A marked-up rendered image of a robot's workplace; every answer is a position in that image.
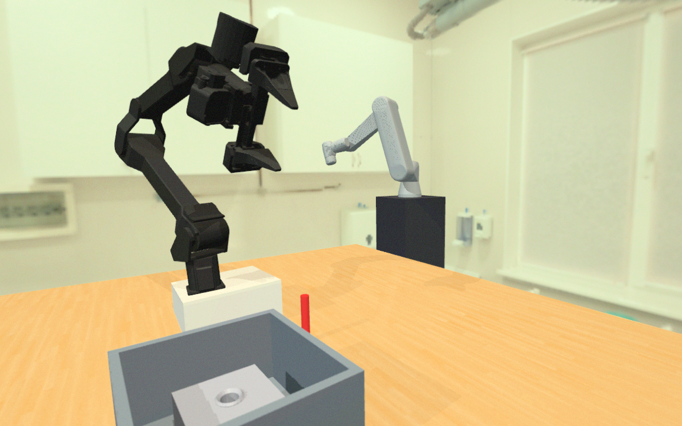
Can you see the red peg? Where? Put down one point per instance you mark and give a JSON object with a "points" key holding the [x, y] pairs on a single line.
{"points": [[305, 312]]}

